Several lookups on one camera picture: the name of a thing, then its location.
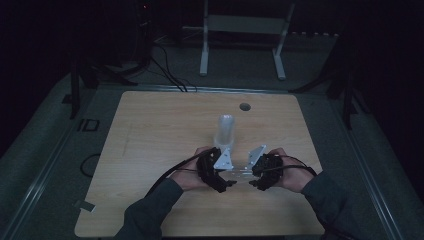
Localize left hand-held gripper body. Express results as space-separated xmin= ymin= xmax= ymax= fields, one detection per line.
xmin=196 ymin=147 xmax=235 ymax=194

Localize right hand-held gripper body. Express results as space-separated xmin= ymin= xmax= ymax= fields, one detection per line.
xmin=246 ymin=144 xmax=285 ymax=192

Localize clear plastic cup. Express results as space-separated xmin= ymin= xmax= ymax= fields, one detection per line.
xmin=229 ymin=167 xmax=255 ymax=183

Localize person's left hand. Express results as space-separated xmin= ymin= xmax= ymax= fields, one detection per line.
xmin=169 ymin=146 xmax=213 ymax=193

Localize person's right hand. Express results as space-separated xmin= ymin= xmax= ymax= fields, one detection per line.
xmin=269 ymin=147 xmax=316 ymax=194

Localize black tripod stand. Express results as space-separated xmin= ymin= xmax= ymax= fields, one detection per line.
xmin=288 ymin=33 xmax=372 ymax=132

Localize grey tape piece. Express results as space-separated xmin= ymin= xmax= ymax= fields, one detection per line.
xmin=77 ymin=199 xmax=97 ymax=213

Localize white metal stand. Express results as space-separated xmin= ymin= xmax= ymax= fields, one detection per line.
xmin=199 ymin=0 xmax=297 ymax=81

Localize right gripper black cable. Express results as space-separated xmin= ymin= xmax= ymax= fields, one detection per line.
xmin=254 ymin=154 xmax=318 ymax=178

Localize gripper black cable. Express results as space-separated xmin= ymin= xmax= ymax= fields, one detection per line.
xmin=254 ymin=154 xmax=318 ymax=178
xmin=145 ymin=149 xmax=216 ymax=198

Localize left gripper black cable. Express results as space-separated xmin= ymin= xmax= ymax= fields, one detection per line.
xmin=145 ymin=149 xmax=216 ymax=198

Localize black floor cables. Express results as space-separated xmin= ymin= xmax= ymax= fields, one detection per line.
xmin=146 ymin=41 xmax=198 ymax=93

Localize looped black cable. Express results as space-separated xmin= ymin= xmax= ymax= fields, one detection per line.
xmin=79 ymin=152 xmax=102 ymax=179

